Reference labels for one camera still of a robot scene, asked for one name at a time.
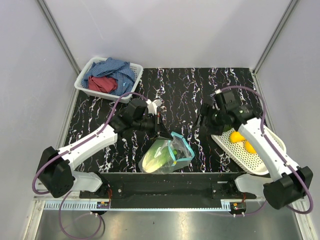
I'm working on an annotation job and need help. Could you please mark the aluminium rail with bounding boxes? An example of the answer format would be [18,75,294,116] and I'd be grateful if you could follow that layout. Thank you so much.
[34,181,307,212]

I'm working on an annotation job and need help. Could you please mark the blue patterned cloth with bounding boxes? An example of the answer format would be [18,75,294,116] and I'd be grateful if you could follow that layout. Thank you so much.
[81,57,136,96]

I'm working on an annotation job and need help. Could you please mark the dark green fake avocado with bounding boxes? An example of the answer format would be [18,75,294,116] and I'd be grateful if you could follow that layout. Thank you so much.
[223,125,233,133]

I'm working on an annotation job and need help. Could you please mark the yellow fake lemon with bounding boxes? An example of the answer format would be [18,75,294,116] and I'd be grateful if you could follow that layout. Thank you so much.
[244,140,257,154]
[229,131,246,143]

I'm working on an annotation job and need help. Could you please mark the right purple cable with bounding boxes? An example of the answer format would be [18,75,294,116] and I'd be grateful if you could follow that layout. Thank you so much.
[219,85,315,216]

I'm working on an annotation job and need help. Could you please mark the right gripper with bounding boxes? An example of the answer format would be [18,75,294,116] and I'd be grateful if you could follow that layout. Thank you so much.
[191,102,226,136]

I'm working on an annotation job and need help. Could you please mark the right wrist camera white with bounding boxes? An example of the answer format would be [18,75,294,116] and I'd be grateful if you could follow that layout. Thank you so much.
[214,89,223,96]

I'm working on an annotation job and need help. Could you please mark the dark red cloth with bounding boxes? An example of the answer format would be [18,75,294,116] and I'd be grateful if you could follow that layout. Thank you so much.
[88,76,118,94]

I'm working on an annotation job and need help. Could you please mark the aluminium frame post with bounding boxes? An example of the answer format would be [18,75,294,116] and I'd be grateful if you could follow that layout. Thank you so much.
[252,0,300,74]
[35,0,81,75]

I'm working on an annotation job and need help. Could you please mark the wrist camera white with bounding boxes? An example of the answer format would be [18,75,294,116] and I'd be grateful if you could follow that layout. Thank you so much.
[214,89,223,96]
[146,99,162,115]

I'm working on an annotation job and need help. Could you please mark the black marble pattern mat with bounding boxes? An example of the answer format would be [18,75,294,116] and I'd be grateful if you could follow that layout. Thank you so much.
[77,67,262,173]

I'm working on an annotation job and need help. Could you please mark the clear zip top bag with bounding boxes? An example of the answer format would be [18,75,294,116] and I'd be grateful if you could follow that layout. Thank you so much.
[138,132,195,175]

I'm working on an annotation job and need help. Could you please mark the purple cable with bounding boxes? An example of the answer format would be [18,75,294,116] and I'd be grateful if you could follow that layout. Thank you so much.
[219,85,315,216]
[32,92,148,195]

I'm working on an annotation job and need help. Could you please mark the left aluminium frame post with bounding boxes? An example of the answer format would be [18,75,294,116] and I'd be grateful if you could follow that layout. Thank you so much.
[35,0,81,75]

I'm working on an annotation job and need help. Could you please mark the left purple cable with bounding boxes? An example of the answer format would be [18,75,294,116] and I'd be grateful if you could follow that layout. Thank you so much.
[32,92,148,195]

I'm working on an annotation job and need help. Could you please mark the green fake lettuce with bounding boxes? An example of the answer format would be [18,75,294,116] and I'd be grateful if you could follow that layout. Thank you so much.
[138,140,178,175]

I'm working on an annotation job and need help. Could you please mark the white perforated basket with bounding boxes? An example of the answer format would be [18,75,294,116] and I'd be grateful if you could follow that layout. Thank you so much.
[211,124,287,175]

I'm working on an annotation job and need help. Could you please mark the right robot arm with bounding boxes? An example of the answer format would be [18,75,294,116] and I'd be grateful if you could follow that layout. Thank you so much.
[193,86,314,215]

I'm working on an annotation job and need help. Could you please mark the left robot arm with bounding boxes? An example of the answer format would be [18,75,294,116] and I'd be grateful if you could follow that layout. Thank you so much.
[35,98,172,198]

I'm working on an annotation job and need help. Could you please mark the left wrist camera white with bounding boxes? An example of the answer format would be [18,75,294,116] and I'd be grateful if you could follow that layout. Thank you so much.
[146,99,162,115]

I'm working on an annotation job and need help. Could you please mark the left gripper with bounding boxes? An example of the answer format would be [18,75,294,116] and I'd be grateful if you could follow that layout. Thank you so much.
[133,112,174,141]

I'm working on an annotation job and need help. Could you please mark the right aluminium frame post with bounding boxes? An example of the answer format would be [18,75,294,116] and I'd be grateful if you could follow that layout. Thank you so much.
[252,0,300,74]

